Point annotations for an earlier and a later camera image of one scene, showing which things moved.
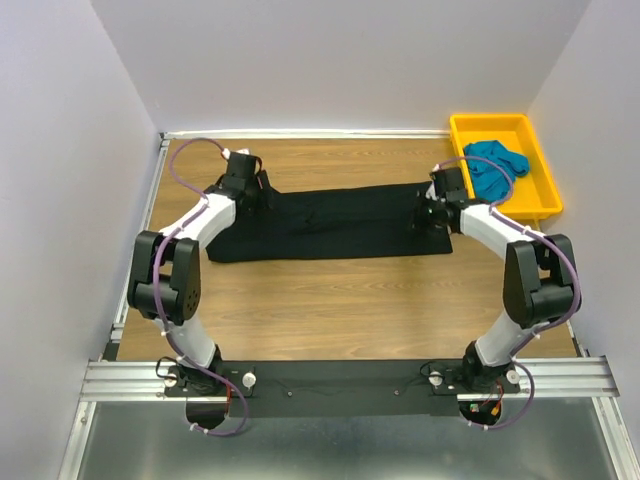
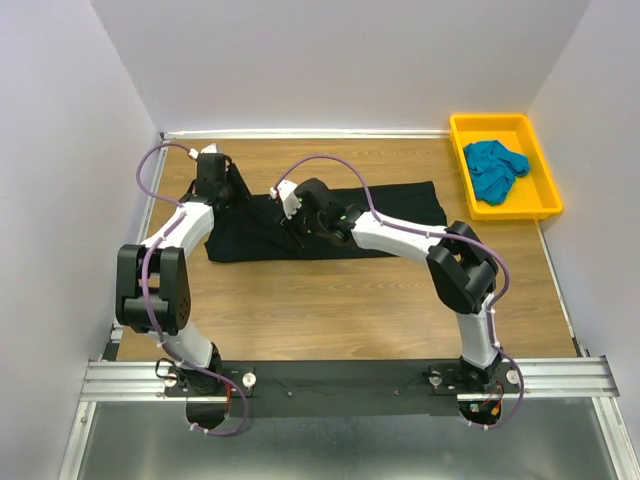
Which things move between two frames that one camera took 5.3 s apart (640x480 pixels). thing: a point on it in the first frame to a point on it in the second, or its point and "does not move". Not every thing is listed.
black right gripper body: x=425 y=216 to x=304 y=228
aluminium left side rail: x=122 y=318 does not move
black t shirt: x=374 y=220 does not move
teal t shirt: x=489 y=182 does not move
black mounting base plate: x=339 y=388 does not move
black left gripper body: x=261 y=200 to x=235 y=190
